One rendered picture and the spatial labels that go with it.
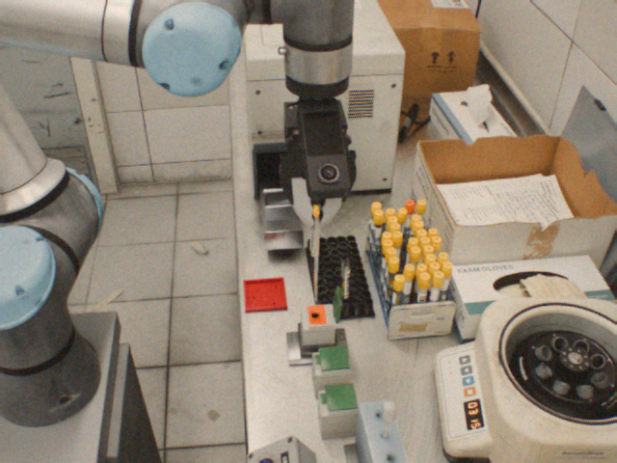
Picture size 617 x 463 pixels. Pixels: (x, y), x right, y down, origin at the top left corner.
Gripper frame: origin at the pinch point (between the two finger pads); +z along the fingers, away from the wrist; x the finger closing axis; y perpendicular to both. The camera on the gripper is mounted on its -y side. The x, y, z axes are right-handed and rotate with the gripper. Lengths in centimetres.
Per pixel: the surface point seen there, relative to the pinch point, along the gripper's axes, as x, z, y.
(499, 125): -45, 19, 51
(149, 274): 48, 112, 111
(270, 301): 6.1, 24.2, 10.3
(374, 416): -5.2, 14.4, -19.3
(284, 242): 3.0, 21.0, 20.8
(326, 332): -1.4, 18.3, -2.2
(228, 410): 19, 112, 50
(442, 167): -27.2, 15.6, 33.1
